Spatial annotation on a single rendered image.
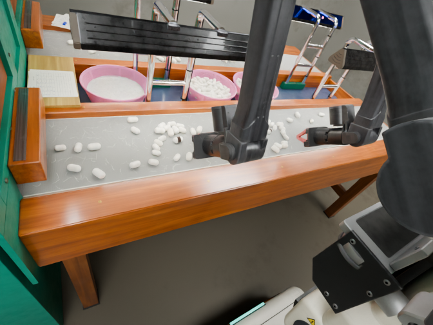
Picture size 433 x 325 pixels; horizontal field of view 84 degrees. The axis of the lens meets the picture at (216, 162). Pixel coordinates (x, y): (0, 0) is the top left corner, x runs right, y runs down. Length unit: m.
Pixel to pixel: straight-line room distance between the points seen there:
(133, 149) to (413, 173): 0.74
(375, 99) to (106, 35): 0.71
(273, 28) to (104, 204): 0.55
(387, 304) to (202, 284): 1.05
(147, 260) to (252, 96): 1.16
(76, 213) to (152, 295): 0.80
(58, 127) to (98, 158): 0.19
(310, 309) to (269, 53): 0.55
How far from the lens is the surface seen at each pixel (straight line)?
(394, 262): 0.49
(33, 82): 1.08
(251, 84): 0.44
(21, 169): 0.69
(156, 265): 1.43
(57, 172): 0.80
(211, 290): 1.44
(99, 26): 0.70
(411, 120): 0.28
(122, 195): 0.70
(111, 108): 0.97
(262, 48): 0.43
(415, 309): 0.36
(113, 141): 0.87
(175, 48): 0.73
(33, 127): 0.76
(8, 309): 0.97
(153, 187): 0.72
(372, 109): 0.80
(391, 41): 0.30
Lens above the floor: 1.34
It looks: 44 degrees down
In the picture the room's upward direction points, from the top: 22 degrees clockwise
